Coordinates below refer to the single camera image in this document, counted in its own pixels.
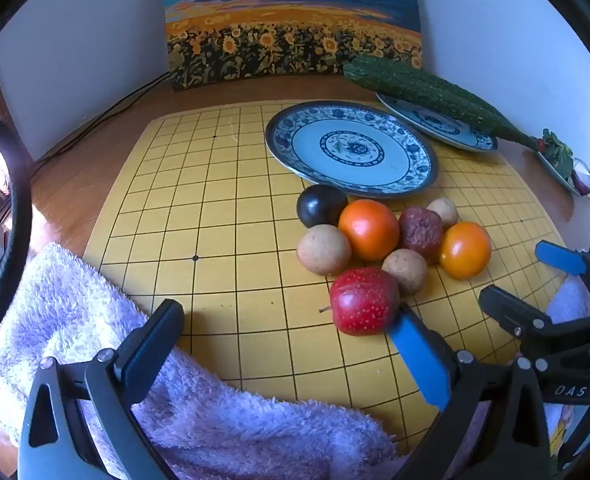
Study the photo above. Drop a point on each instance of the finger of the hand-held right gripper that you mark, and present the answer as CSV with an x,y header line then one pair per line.
x,y
512,312
560,257

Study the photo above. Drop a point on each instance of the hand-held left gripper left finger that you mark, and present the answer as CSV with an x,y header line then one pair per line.
x,y
145,355

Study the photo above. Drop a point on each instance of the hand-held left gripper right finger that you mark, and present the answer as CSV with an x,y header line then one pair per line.
x,y
420,360

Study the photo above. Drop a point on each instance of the small orange tangerine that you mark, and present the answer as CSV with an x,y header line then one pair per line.
x,y
465,251

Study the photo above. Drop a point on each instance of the red speckled apple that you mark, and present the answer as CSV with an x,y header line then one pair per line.
x,y
365,302

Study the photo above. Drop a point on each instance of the medium tan longan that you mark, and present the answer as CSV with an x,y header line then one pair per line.
x,y
406,271

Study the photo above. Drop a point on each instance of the wrinkled red jujube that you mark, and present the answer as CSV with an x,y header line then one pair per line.
x,y
421,232

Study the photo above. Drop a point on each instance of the small tan longan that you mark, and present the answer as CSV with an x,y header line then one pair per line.
x,y
444,211

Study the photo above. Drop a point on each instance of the large orange tangerine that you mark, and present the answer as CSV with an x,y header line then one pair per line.
x,y
368,230

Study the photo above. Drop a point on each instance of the large tan longan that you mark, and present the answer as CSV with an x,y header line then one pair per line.
x,y
323,250

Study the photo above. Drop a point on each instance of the dark purple plum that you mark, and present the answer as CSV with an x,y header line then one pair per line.
x,y
320,206

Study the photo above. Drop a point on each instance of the large blue patterned plate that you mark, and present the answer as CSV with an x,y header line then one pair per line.
x,y
355,150

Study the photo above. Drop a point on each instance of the red onion piece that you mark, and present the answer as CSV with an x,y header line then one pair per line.
x,y
583,177

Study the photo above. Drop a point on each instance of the small white dish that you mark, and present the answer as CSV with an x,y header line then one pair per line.
x,y
557,172

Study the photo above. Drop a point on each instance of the purple fluffy towel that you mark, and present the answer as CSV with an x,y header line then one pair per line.
x,y
65,310

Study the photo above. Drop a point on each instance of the green leafy salad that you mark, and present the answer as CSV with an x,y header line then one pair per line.
x,y
559,152

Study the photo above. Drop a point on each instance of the yellow grid game board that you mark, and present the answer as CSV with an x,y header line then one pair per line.
x,y
200,210

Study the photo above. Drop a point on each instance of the green bumpy cucumber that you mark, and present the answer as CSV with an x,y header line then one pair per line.
x,y
475,100
400,85

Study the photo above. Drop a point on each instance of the small blue patterned plate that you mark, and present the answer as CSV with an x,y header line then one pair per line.
x,y
440,124

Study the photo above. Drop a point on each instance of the sunflower field painting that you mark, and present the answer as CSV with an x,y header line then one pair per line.
x,y
275,10

